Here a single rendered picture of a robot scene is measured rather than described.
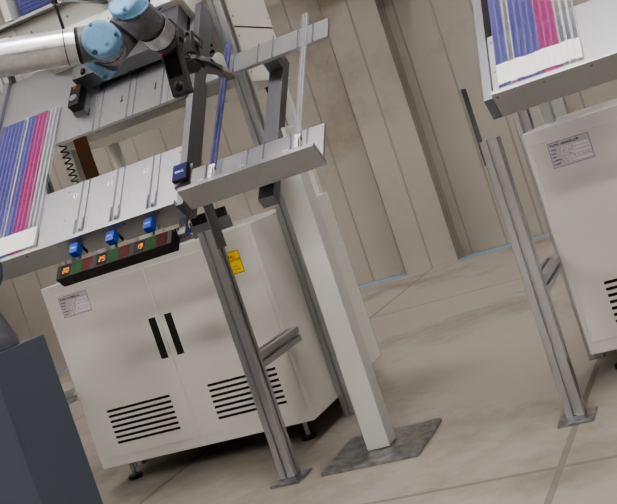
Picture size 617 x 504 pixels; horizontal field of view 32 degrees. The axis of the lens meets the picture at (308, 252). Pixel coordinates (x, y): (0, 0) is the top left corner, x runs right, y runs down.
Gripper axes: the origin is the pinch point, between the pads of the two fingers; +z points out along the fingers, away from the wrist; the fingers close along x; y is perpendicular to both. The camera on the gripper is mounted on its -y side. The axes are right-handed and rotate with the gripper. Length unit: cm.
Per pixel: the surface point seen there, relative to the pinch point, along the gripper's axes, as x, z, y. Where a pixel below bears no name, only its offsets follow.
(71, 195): 49, 10, -8
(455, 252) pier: 41, 321, 101
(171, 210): 16.7, 7.1, -24.2
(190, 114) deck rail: 12.9, 11.2, 4.2
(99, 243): 40.1, 9.9, -24.7
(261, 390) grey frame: 10, 34, -64
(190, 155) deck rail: 12.8, 10.2, -8.6
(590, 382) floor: -60, 71, -68
